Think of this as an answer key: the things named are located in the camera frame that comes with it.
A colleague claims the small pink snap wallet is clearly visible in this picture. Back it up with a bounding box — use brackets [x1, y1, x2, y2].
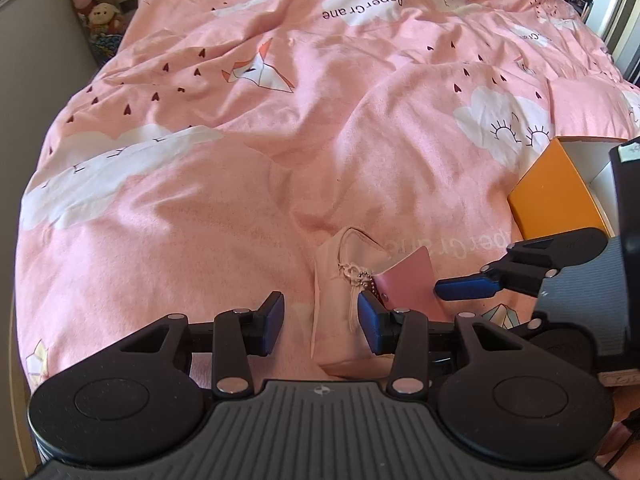
[375, 247, 452, 326]

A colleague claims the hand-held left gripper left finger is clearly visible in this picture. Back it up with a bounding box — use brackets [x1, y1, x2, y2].
[107, 291, 286, 401]

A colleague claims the brown plush bear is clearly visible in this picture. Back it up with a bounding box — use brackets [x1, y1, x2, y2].
[89, 1, 127, 33]

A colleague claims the pale pink zip pouch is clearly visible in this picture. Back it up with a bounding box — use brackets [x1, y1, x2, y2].
[310, 226, 397, 380]

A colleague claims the orange cardboard box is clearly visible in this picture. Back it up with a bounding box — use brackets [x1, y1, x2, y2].
[507, 136, 640, 242]

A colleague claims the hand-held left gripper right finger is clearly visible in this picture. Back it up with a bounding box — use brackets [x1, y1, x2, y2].
[356, 291, 541, 396]

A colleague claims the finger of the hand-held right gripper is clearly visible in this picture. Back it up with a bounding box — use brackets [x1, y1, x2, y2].
[434, 227, 610, 302]
[514, 312, 548, 339]

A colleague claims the pink printed blanket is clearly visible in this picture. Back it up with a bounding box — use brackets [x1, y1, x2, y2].
[15, 0, 640, 392]

